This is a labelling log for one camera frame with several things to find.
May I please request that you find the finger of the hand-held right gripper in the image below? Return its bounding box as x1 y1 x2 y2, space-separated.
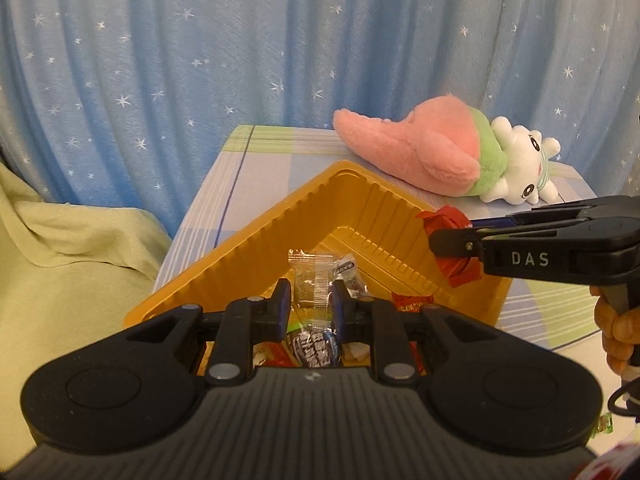
470 200 596 228
428 226 490 267

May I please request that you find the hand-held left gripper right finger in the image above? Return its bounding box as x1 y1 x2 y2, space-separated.
331 280 493 386

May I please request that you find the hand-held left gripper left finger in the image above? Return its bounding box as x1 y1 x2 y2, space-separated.
125 279 292 387

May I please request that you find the clear snack packet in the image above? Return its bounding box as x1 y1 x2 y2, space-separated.
288 248 337 322

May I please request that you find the black green-edged snack packet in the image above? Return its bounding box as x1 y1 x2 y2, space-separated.
291 327 344 368

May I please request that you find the yellow plastic tray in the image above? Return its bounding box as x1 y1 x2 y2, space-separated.
123 161 514 378

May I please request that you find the person's right hand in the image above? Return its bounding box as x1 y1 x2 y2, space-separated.
590 285 640 376

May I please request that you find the small black white candy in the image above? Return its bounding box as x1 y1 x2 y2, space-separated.
333 255 369 302

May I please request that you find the red snack packet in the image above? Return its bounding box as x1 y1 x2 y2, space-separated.
391 291 435 314

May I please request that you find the pink and white plush toy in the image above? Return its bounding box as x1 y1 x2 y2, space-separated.
333 98 562 206

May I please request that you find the checked tablecloth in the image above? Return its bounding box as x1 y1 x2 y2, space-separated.
152 125 623 358

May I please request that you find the green candy wrapper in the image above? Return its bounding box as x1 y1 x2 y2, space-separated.
589 411 616 437

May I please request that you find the red white patterned cloth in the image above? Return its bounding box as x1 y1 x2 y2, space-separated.
575 437 640 480

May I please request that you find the pale yellow-green blanket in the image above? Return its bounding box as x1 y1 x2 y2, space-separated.
0 160 174 461

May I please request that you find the blue star-print curtain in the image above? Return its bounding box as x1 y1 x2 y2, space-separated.
0 0 640 241

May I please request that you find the black cable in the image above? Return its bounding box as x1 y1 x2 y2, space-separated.
606 382 640 417

